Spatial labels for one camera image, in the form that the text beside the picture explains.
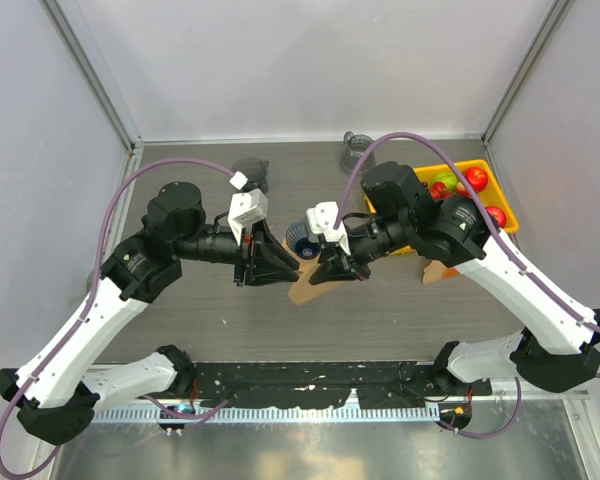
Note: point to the orange filter holder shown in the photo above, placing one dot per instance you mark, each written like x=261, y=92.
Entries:
x=450, y=272

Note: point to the brown paper coffee filter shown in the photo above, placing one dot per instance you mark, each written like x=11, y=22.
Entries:
x=302, y=291

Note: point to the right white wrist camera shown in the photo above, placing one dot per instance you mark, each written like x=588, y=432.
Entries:
x=321, y=220

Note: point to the grey plastic dripper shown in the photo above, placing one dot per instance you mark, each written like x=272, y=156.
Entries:
x=255, y=170

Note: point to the grey plastic measuring cup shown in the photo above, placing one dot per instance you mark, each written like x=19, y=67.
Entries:
x=354, y=146

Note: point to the blue glass dripper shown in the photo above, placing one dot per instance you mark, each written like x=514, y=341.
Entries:
x=298, y=240

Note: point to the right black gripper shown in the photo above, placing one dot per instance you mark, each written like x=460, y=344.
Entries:
x=333, y=261

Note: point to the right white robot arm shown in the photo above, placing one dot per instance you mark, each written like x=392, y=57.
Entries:
x=555, y=351

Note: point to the yellow plastic bin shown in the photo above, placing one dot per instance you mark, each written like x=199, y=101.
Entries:
x=491, y=196

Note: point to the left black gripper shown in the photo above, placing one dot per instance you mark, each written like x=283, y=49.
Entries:
x=269, y=262

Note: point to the red apple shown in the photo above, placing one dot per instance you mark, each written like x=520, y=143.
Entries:
x=498, y=215
x=477, y=177

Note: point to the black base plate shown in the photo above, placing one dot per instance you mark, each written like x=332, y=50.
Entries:
x=320, y=385

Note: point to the lychee fruit cluster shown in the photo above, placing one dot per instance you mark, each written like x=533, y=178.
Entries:
x=440, y=191

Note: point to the brown paper filter stack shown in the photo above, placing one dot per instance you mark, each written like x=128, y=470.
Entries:
x=433, y=272

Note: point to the wooden dripper ring holder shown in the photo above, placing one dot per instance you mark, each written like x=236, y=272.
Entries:
x=290, y=251

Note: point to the white slotted cable duct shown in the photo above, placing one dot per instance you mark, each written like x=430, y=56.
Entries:
x=143, y=412

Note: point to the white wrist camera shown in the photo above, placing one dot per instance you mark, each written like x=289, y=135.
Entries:
x=246, y=209
x=321, y=220

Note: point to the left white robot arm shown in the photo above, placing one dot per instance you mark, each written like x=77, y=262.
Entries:
x=57, y=395

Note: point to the green apple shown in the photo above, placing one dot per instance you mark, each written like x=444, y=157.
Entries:
x=448, y=179

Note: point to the green melon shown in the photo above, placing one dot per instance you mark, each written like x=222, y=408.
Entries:
x=92, y=281

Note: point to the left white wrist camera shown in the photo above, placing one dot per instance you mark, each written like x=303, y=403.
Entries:
x=246, y=209

